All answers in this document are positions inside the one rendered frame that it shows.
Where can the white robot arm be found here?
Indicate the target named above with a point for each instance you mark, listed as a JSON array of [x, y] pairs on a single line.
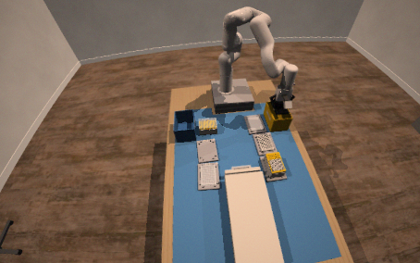
[[259, 23]]

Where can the blue mat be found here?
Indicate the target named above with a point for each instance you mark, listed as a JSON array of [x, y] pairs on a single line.
[[201, 229]]

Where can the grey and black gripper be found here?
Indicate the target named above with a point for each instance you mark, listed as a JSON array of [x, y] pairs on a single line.
[[278, 95]]

